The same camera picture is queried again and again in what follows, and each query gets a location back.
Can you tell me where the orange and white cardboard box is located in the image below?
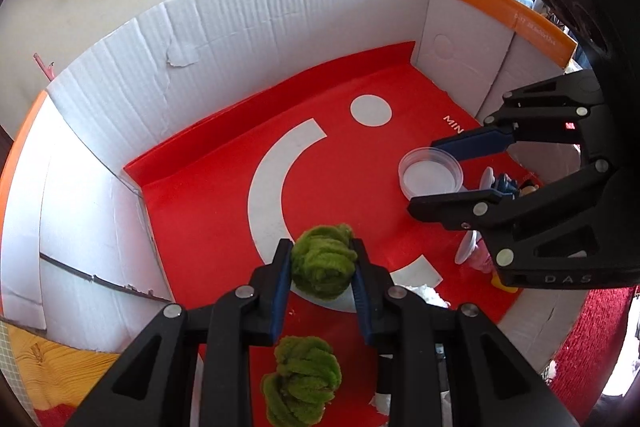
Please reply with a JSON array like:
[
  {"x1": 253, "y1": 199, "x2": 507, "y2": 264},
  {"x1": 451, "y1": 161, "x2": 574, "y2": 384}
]
[{"x1": 0, "y1": 0, "x2": 596, "y2": 375}]

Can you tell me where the clear round plastic container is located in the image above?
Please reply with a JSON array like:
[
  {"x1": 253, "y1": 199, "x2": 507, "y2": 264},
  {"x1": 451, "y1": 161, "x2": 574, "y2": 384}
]
[{"x1": 398, "y1": 147, "x2": 465, "y2": 200}]

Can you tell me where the pink plastic rod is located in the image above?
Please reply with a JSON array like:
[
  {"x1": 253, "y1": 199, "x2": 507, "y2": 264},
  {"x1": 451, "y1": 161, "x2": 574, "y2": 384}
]
[{"x1": 34, "y1": 53, "x2": 56, "y2": 82}]

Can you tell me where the dark blue toy figure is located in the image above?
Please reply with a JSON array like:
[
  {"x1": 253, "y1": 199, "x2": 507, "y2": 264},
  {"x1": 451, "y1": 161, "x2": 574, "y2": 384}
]
[{"x1": 480, "y1": 167, "x2": 521, "y2": 202}]

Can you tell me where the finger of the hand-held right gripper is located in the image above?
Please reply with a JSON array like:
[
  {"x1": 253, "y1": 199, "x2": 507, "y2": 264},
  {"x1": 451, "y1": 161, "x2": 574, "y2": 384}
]
[
  {"x1": 407, "y1": 159, "x2": 631, "y2": 290},
  {"x1": 430, "y1": 69, "x2": 617, "y2": 161}
]

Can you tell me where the black and white sock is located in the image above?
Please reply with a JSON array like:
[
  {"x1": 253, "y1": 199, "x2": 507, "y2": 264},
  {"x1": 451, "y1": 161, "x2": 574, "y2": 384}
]
[{"x1": 370, "y1": 282, "x2": 448, "y2": 418}]

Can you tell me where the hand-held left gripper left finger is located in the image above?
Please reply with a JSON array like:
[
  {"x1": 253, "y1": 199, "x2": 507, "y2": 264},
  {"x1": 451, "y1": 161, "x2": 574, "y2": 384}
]
[{"x1": 65, "y1": 238, "x2": 296, "y2": 427}]

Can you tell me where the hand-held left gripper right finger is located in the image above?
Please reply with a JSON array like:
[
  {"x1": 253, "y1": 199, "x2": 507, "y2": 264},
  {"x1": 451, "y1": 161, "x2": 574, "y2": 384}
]
[{"x1": 350, "y1": 238, "x2": 581, "y2": 427}]

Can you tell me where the yellow toy figure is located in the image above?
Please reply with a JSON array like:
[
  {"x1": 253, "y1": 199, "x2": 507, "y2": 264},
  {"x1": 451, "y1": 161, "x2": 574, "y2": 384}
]
[{"x1": 492, "y1": 274, "x2": 521, "y2": 294}]

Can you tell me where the red woven mat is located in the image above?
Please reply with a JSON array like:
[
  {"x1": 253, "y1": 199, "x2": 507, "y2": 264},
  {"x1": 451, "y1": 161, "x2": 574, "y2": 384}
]
[{"x1": 30, "y1": 287, "x2": 640, "y2": 427}]

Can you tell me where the green yarn ball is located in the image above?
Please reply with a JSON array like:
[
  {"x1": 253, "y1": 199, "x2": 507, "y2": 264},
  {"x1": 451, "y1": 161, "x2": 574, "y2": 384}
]
[
  {"x1": 261, "y1": 334, "x2": 343, "y2": 427},
  {"x1": 291, "y1": 223, "x2": 358, "y2": 304}
]

